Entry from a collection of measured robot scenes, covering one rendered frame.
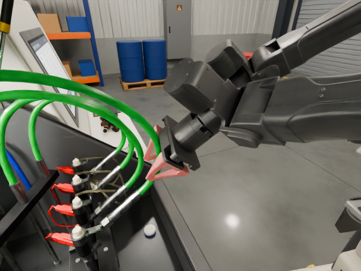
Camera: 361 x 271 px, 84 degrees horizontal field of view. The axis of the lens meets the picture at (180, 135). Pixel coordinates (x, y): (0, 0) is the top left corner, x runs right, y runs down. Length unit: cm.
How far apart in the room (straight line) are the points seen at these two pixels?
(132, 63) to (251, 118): 484
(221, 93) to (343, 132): 14
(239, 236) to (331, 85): 166
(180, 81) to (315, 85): 15
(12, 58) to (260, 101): 59
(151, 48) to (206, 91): 489
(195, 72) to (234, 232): 166
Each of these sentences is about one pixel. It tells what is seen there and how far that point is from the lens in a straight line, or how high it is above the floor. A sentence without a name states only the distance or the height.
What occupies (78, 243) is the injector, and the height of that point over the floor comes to 111.
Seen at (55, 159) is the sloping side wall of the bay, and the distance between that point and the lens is 73.
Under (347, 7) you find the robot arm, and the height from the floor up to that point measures 150.
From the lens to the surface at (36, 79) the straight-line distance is 31.
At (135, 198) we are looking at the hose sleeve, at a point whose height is 117.
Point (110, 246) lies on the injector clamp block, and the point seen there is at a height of 98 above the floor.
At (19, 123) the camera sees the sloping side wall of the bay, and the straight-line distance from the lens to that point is 69.
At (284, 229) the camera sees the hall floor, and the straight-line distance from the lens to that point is 199.
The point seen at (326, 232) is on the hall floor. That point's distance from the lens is 214.
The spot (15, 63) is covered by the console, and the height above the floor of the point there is 138.
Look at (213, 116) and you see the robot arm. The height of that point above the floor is 135.
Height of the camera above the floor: 148
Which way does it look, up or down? 30 degrees down
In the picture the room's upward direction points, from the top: straight up
